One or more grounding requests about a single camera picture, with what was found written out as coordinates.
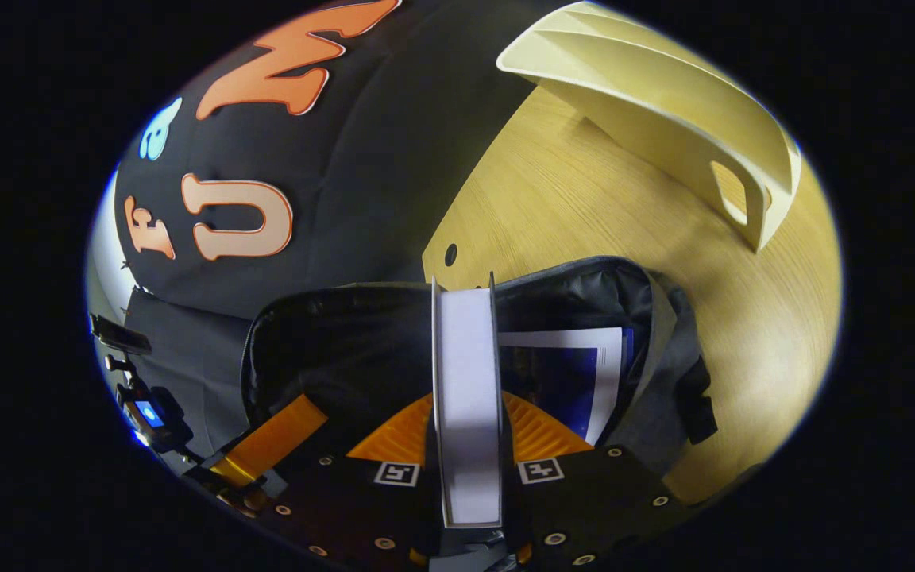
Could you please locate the grey schoolbag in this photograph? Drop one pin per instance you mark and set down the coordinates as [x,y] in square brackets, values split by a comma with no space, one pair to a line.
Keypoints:
[330,342]

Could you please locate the white plastic bookshelf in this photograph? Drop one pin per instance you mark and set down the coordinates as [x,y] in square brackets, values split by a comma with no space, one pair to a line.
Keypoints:
[664,87]

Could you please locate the portrait cover book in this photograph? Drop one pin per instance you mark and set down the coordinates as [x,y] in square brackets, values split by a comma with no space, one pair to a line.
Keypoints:
[467,381]

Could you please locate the black backdrop cloth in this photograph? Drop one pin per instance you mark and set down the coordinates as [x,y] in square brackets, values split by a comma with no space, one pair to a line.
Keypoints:
[394,159]

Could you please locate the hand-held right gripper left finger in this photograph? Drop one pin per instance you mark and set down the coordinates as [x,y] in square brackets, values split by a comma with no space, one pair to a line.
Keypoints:
[346,508]

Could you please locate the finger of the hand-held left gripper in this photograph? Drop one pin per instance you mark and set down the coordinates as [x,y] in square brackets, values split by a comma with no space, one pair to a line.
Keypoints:
[271,441]

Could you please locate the blue cover book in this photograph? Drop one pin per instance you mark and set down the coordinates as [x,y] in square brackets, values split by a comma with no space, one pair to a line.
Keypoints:
[553,381]

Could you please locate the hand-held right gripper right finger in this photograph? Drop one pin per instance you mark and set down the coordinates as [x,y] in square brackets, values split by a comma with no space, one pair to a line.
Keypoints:
[592,508]

